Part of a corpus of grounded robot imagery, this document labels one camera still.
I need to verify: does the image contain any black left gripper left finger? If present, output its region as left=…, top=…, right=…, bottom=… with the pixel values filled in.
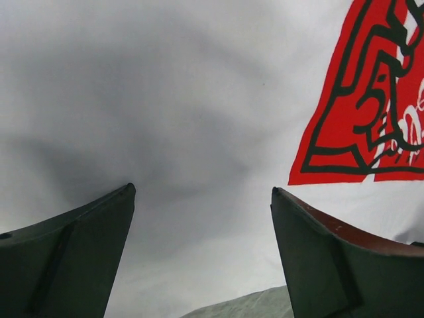
left=1, top=183, right=136, bottom=318

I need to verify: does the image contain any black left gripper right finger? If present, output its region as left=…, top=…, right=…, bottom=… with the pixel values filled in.
left=270, top=187, right=423, bottom=317

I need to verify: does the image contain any white t-shirt red print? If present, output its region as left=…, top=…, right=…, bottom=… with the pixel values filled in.
left=1, top=1, right=423, bottom=317

